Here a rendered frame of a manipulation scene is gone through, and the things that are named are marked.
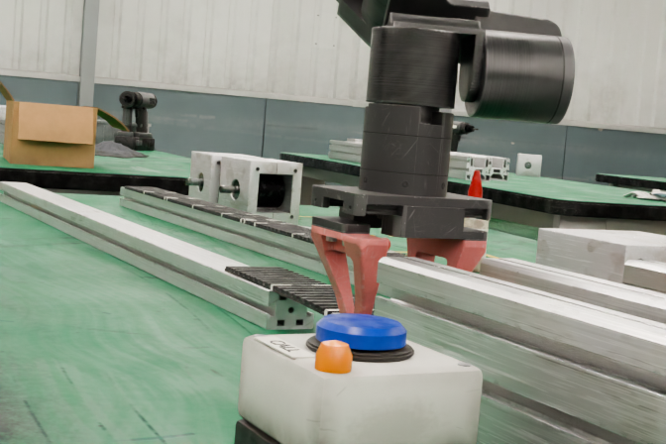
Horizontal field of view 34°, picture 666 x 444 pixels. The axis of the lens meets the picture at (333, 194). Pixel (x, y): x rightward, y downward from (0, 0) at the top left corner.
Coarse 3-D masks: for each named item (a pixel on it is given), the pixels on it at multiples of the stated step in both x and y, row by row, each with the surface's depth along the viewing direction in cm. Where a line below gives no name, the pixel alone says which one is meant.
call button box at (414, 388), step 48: (288, 336) 49; (240, 384) 49; (288, 384) 45; (336, 384) 43; (384, 384) 44; (432, 384) 45; (480, 384) 46; (240, 432) 49; (288, 432) 45; (336, 432) 43; (384, 432) 44; (432, 432) 45
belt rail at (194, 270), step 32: (32, 192) 150; (64, 224) 132; (96, 224) 120; (128, 224) 119; (128, 256) 110; (160, 256) 102; (192, 256) 97; (192, 288) 94; (224, 288) 90; (256, 288) 83; (256, 320) 83; (288, 320) 82
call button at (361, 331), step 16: (320, 320) 47; (336, 320) 47; (352, 320) 47; (368, 320) 47; (384, 320) 48; (320, 336) 47; (336, 336) 46; (352, 336) 46; (368, 336) 46; (384, 336) 46; (400, 336) 46
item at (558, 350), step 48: (432, 288) 57; (480, 288) 53; (528, 288) 53; (576, 288) 58; (624, 288) 57; (432, 336) 57; (480, 336) 53; (528, 336) 52; (576, 336) 47; (624, 336) 45; (528, 384) 50; (576, 384) 47; (624, 384) 44; (480, 432) 53; (528, 432) 50; (576, 432) 48; (624, 432) 44
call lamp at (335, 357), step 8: (320, 344) 43; (328, 344) 43; (336, 344) 43; (344, 344) 43; (320, 352) 43; (328, 352) 43; (336, 352) 43; (344, 352) 43; (320, 360) 43; (328, 360) 43; (336, 360) 43; (344, 360) 43; (352, 360) 43; (320, 368) 43; (328, 368) 43; (336, 368) 43; (344, 368) 43
